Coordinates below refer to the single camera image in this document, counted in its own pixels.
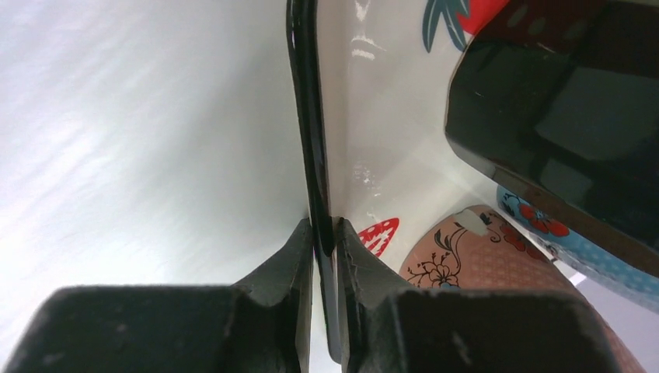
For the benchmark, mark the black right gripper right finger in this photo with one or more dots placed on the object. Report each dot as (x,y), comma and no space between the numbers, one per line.
(389,325)

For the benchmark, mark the strawberry print tray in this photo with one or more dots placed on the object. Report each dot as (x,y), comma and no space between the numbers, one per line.
(371,84)

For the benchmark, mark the floral salmon mug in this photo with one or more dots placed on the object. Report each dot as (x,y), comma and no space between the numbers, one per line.
(477,248)

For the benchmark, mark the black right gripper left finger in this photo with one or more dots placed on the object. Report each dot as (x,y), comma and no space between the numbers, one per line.
(260,323)

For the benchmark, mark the black faceted mug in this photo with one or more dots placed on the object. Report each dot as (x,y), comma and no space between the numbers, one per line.
(561,99)

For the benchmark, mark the bright blue mug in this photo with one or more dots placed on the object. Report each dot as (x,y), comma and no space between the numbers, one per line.
(580,253)

